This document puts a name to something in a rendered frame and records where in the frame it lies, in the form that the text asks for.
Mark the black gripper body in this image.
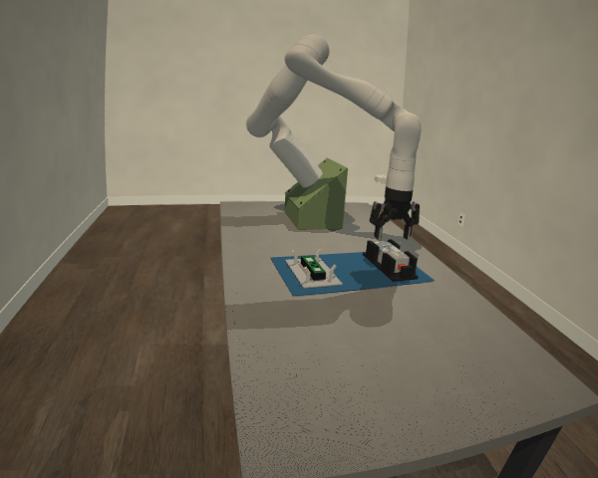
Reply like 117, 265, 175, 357
383, 186, 413, 220

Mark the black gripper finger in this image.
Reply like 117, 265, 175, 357
370, 201, 398, 241
401, 202, 420, 239

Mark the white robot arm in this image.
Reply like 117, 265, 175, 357
246, 35, 422, 191

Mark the blue flat mat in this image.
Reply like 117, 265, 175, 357
275, 240, 434, 297

